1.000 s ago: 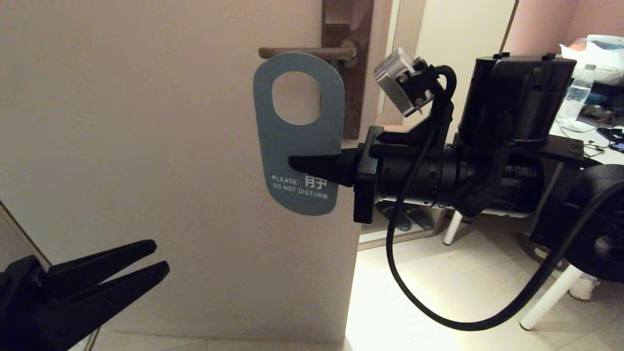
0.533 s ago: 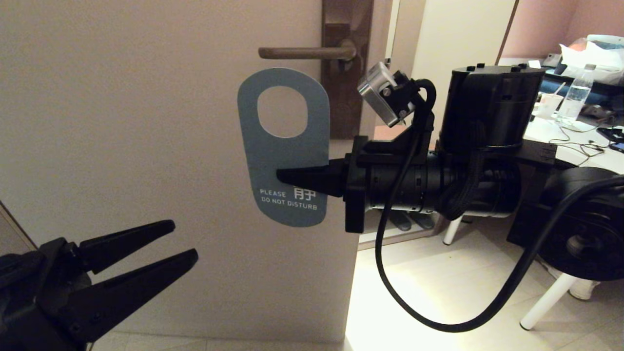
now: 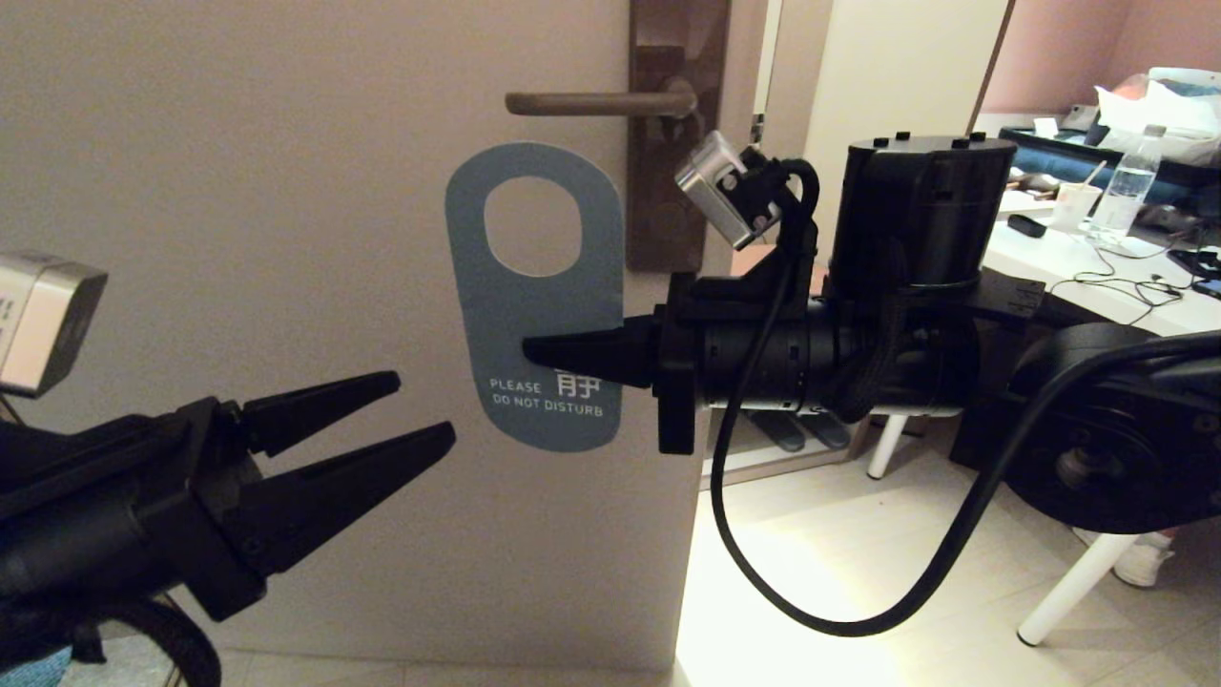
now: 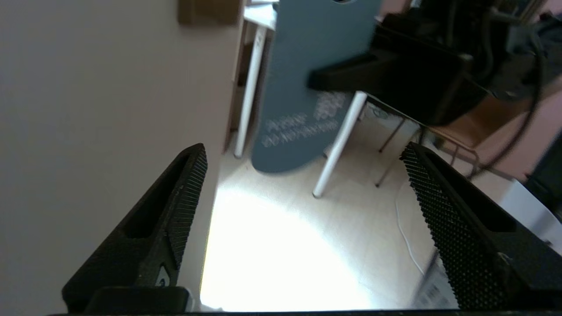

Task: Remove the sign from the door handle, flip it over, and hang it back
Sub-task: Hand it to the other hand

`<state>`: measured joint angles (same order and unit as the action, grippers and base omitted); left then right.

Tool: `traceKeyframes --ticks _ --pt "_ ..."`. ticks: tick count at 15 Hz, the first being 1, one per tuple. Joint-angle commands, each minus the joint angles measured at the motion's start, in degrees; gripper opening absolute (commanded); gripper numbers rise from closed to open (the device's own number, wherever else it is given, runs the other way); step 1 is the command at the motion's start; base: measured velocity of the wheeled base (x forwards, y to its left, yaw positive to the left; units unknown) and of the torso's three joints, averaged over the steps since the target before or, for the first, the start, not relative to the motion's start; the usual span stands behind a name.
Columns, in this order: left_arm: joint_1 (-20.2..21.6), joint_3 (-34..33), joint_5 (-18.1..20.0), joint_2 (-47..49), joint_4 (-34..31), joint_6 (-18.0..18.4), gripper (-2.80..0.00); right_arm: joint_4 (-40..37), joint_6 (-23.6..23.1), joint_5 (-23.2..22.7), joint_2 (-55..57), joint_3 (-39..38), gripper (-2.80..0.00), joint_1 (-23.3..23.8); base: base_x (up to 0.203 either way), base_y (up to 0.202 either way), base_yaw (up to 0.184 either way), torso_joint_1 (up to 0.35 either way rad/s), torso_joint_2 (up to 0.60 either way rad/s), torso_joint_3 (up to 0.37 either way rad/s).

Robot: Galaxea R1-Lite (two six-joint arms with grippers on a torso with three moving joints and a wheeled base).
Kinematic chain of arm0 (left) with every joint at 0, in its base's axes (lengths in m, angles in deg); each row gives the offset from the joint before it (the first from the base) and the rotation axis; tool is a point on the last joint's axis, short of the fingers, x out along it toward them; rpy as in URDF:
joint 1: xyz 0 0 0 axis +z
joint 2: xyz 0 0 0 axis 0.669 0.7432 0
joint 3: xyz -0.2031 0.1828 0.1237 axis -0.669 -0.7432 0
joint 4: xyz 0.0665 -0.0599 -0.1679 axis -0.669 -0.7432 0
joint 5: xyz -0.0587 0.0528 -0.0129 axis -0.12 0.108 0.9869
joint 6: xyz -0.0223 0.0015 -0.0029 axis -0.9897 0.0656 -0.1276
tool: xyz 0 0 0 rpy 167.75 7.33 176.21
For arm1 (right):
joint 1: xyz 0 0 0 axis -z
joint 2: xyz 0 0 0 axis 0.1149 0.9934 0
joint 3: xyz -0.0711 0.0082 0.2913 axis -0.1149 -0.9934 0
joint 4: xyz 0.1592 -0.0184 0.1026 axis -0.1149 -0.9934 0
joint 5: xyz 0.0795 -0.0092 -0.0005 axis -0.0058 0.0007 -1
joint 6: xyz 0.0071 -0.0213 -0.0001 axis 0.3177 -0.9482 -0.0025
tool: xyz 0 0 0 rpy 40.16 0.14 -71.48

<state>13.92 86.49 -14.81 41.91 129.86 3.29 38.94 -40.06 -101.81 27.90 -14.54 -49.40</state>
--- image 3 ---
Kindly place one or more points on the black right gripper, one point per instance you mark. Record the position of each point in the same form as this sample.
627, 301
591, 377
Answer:
677, 382

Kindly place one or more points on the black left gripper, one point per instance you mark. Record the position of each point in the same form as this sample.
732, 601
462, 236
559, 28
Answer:
191, 477

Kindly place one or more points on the blue and white door hanger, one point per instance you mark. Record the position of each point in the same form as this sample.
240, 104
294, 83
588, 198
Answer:
534, 315

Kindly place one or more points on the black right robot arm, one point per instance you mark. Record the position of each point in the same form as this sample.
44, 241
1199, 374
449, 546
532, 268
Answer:
916, 210

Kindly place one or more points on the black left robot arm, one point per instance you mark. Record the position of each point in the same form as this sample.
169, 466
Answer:
67, 544

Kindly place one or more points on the beige room door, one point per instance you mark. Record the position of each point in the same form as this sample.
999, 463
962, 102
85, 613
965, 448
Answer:
286, 143

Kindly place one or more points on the blue carpet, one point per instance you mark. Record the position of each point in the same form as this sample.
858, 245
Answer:
33, 673

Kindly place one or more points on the white shelf bench unit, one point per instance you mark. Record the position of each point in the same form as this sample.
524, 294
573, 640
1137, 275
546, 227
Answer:
906, 76

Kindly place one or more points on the small black box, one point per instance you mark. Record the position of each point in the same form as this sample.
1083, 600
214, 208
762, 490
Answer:
1026, 227

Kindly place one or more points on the white paper sheet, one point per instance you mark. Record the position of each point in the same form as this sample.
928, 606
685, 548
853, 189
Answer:
1030, 202

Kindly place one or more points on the white paper cup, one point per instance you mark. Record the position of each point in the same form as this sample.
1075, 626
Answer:
1073, 210

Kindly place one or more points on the dark blue tray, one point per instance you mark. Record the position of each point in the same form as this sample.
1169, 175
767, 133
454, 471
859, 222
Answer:
1059, 157

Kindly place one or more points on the clear plastic water bottle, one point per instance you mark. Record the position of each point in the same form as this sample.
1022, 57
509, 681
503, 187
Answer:
1126, 191

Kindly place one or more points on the white sneaker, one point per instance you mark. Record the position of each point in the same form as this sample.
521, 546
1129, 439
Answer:
1143, 563

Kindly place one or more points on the black smartphone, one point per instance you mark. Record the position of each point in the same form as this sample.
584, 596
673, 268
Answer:
1200, 269

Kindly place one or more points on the white plastic bag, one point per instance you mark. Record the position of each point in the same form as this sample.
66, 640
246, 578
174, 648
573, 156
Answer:
1173, 114

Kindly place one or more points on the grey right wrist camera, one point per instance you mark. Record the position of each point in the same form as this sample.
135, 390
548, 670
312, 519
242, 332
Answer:
720, 191

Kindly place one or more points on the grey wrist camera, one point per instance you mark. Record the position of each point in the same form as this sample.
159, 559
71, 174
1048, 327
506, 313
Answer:
48, 324
720, 191

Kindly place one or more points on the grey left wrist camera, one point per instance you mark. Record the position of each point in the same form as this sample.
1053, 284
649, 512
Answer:
48, 324

